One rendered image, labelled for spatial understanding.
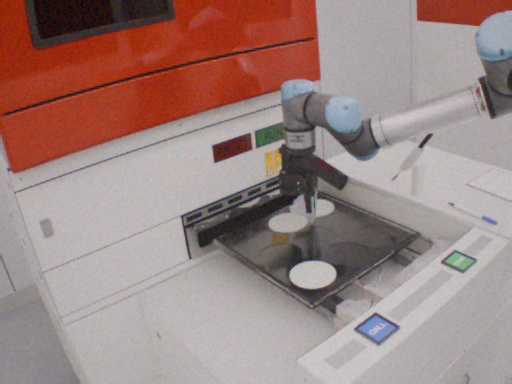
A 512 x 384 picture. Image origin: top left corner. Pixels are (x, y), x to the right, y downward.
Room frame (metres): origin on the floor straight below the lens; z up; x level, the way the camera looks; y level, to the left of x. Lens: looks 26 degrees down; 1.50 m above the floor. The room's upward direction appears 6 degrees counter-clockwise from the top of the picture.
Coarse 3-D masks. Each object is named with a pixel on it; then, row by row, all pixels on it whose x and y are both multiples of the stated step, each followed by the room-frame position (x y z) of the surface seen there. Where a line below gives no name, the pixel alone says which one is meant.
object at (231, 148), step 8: (248, 136) 1.12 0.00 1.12; (224, 144) 1.08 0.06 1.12; (232, 144) 1.10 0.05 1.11; (240, 144) 1.11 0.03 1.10; (248, 144) 1.12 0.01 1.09; (216, 152) 1.07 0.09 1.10; (224, 152) 1.08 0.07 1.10; (232, 152) 1.09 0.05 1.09; (240, 152) 1.11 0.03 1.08; (216, 160) 1.07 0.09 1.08
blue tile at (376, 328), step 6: (372, 318) 0.57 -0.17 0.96; (378, 318) 0.57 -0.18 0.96; (366, 324) 0.56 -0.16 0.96; (372, 324) 0.56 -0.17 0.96; (378, 324) 0.56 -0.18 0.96; (384, 324) 0.55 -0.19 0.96; (390, 324) 0.55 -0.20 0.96; (360, 330) 0.55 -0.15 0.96; (366, 330) 0.55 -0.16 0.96; (372, 330) 0.54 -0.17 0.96; (378, 330) 0.54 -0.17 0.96; (384, 330) 0.54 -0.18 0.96; (390, 330) 0.54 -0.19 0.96; (372, 336) 0.53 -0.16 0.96; (378, 336) 0.53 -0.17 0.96; (384, 336) 0.53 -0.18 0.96
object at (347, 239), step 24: (336, 216) 1.05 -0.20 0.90; (360, 216) 1.04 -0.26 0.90; (240, 240) 0.98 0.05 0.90; (264, 240) 0.97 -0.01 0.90; (288, 240) 0.96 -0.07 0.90; (312, 240) 0.95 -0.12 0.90; (336, 240) 0.93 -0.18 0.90; (360, 240) 0.92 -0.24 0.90; (384, 240) 0.91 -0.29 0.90; (264, 264) 0.87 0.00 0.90; (288, 264) 0.86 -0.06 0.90; (336, 264) 0.84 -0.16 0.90; (360, 264) 0.82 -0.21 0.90; (312, 288) 0.76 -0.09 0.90
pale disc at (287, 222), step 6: (276, 216) 1.08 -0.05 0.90; (282, 216) 1.08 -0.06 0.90; (288, 216) 1.08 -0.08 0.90; (294, 216) 1.07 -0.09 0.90; (300, 216) 1.07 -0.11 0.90; (270, 222) 1.06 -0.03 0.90; (276, 222) 1.05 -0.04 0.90; (282, 222) 1.05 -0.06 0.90; (288, 222) 1.04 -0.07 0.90; (294, 222) 1.04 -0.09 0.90; (300, 222) 1.04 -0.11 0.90; (306, 222) 1.03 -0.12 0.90; (276, 228) 1.02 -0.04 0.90; (282, 228) 1.02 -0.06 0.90; (288, 228) 1.01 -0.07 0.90; (294, 228) 1.01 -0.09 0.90; (300, 228) 1.01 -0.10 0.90
